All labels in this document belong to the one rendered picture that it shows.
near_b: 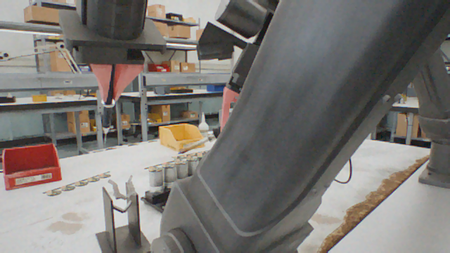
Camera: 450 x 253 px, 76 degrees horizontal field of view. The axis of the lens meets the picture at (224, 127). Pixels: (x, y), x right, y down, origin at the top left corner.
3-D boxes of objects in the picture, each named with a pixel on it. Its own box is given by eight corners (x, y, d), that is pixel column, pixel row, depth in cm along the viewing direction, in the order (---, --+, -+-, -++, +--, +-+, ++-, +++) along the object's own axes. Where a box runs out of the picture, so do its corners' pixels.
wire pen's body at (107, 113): (101, 130, 40) (105, 62, 33) (99, 122, 41) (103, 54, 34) (113, 128, 41) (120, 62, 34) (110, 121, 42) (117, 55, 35)
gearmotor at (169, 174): (178, 191, 54) (178, 164, 53) (168, 195, 52) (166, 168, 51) (171, 187, 55) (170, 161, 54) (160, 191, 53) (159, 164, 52)
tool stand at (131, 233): (105, 282, 37) (110, 242, 30) (91, 216, 43) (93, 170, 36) (149, 266, 40) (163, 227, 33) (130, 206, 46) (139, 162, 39)
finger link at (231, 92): (204, 129, 45) (233, 76, 44) (206, 122, 52) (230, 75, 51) (243, 148, 46) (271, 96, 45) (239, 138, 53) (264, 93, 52)
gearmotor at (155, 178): (166, 195, 52) (165, 168, 51) (155, 199, 50) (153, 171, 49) (158, 192, 53) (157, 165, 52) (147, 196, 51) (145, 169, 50)
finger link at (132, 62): (68, 83, 37) (66, 14, 31) (124, 83, 41) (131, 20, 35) (76, 119, 33) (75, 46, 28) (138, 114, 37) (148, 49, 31)
